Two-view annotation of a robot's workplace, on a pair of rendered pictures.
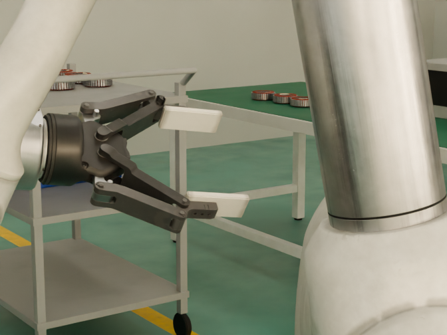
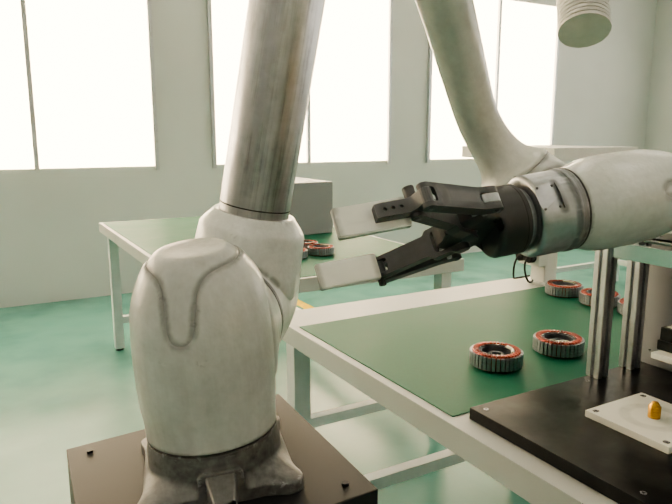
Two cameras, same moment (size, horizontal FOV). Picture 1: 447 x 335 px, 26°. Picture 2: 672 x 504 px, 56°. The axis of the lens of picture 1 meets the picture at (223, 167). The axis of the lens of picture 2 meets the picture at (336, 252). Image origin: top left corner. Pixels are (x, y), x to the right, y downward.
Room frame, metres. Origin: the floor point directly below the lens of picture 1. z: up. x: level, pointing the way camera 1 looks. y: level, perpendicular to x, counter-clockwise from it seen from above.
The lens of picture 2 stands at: (1.68, 0.06, 1.24)
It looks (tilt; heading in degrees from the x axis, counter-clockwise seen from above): 10 degrees down; 185
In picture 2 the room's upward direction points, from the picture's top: straight up
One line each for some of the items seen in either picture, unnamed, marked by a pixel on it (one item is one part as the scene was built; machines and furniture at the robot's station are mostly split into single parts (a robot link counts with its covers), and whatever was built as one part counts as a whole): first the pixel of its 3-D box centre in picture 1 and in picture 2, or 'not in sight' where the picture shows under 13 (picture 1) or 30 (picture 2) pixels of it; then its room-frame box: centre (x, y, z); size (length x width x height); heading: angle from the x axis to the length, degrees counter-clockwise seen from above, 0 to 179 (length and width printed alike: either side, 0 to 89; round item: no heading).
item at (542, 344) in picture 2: not in sight; (558, 343); (0.26, 0.44, 0.77); 0.11 x 0.11 x 0.04
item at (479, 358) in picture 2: not in sight; (496, 356); (0.36, 0.28, 0.77); 0.11 x 0.11 x 0.04
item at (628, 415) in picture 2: not in sight; (653, 420); (0.66, 0.49, 0.78); 0.15 x 0.15 x 0.01; 35
